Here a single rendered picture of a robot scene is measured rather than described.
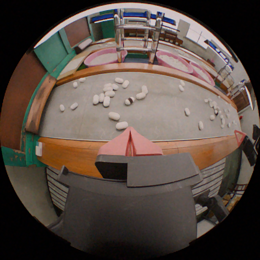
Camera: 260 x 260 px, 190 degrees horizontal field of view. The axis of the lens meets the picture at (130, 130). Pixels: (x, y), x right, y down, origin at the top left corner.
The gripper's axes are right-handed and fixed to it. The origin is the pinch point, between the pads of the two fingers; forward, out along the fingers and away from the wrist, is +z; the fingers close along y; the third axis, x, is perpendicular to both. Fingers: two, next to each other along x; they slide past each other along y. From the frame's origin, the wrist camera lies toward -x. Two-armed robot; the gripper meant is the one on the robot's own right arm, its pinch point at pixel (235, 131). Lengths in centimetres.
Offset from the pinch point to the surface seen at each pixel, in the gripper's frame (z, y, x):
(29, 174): -20, 192, 65
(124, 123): 10, 49, 4
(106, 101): 15, 55, -1
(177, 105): 17.5, 29.7, 0.2
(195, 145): 4.3, 26.1, 8.6
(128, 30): 232, 51, -176
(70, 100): 20, 73, -2
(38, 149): 0, 86, 9
